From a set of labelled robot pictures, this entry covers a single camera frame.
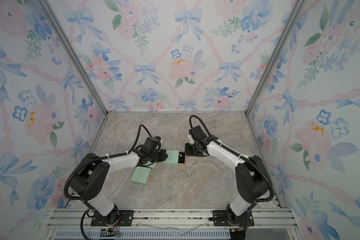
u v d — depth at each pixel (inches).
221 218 29.3
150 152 29.1
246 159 18.6
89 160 19.5
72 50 33.1
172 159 36.2
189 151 30.7
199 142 26.1
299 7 27.1
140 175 33.5
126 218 28.9
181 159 36.4
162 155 32.4
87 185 17.9
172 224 28.8
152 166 32.7
